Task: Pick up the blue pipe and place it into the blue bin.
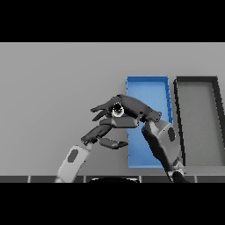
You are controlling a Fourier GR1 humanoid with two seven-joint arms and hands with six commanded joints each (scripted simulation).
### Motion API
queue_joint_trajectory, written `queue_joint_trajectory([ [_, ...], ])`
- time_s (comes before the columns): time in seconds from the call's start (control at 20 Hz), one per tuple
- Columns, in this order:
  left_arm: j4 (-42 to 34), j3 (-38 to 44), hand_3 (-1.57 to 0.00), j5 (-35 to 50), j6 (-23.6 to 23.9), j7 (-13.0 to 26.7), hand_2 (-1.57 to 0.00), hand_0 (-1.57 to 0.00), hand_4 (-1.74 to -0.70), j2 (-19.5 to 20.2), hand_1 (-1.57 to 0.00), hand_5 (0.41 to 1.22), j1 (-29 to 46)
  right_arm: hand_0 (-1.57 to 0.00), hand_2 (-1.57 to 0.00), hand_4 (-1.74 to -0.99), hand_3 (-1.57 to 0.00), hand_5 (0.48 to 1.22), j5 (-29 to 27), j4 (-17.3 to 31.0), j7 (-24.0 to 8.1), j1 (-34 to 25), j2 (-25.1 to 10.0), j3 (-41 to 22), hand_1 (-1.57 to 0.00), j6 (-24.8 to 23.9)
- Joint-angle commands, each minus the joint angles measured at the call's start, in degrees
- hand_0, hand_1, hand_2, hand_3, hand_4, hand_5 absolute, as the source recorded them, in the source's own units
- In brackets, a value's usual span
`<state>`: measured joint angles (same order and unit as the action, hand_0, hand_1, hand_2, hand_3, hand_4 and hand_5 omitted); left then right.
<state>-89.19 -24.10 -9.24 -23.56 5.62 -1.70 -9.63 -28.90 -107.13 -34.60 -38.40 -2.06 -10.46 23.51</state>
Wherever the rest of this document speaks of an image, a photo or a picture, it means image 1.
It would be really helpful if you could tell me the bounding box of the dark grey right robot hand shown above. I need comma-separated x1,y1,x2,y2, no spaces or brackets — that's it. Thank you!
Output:
90,93,163,123

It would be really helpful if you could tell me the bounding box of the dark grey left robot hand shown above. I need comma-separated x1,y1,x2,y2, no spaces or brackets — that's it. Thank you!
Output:
80,116,141,150

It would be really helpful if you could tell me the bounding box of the dark grey bin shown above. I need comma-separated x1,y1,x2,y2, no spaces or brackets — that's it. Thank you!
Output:
172,76,225,168

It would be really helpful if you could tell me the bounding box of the blue pipe with end piece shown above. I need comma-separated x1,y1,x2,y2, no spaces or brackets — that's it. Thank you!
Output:
111,103,126,119

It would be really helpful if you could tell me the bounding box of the blue bin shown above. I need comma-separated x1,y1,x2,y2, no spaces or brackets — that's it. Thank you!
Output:
125,75,175,169

